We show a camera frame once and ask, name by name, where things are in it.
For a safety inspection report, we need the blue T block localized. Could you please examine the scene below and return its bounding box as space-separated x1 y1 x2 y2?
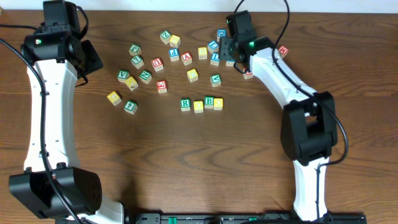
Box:
226 60 235 67

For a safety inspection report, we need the yellow O block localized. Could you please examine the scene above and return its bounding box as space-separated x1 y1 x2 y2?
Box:
193 101 204 113
213 98 224 110

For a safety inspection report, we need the green B block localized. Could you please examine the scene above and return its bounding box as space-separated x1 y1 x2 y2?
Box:
204 96 215 109

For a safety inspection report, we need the green R block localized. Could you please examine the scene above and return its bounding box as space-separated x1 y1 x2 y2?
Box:
180 98 191 111

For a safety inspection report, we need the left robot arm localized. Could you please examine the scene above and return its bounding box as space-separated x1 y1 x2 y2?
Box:
9 1 129 223

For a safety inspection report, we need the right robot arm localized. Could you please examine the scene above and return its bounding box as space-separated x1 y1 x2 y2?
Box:
220 11 338 222

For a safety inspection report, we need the blue D block top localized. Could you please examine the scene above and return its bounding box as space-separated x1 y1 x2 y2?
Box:
216 29 227 42

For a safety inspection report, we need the blue L block upper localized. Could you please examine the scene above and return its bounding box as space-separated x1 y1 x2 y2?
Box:
207 40 219 54

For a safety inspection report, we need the blue l block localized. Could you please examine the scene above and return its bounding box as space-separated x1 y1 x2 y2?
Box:
207 40 219 54
210 52 220 66

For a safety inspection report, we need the blue L block lower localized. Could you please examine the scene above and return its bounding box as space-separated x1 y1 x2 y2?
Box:
210 52 220 66

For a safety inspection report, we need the red U block right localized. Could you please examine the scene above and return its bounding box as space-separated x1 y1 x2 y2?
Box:
243 72 254 80

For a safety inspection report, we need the red u block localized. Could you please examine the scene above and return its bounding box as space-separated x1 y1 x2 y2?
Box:
243 72 254 80
151 57 164 72

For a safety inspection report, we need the yellow S block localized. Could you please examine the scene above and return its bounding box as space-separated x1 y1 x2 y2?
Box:
198 47 208 60

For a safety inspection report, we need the green V block left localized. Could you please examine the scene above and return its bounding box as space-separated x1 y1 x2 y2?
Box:
117 70 130 83

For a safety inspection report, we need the green v block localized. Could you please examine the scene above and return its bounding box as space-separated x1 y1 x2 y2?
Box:
117 70 130 83
210 74 222 87

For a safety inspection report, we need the green V block right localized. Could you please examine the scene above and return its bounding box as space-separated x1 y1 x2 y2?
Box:
210 74 222 87

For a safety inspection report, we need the yellow G block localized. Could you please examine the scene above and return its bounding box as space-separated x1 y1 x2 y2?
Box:
107 91 122 106

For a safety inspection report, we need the green J block left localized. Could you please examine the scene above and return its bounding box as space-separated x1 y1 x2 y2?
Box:
129 44 142 56

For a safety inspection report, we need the green 7 block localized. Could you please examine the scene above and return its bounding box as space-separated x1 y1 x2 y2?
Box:
131 55 144 69

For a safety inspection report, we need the yellow K block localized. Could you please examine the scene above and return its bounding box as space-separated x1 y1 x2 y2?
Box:
124 77 138 91

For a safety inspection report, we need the red A block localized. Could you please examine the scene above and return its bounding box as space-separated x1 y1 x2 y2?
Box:
181 52 193 65

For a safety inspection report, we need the yellow Q block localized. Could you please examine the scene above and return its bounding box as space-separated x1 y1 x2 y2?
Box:
187 68 198 82

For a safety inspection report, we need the red M block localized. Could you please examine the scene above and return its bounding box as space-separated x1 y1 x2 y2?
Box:
278 45 289 58

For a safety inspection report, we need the green N block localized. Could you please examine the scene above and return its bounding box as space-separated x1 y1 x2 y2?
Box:
139 70 152 84

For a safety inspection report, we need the yellow block beside Z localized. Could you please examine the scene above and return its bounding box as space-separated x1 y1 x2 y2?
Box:
169 35 181 49

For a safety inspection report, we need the blue P block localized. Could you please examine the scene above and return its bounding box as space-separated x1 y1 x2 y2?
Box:
169 48 180 62

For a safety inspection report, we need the green 4 block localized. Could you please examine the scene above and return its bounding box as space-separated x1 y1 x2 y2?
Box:
124 101 137 114

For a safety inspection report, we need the red U block left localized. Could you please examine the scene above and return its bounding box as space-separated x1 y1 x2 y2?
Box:
151 57 164 72

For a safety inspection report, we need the green Z block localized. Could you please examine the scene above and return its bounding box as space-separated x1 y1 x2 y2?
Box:
160 30 172 44

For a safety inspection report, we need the red E block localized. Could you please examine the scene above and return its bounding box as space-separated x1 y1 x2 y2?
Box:
157 80 167 93

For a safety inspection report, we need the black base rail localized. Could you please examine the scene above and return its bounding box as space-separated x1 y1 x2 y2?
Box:
124 212 367 224

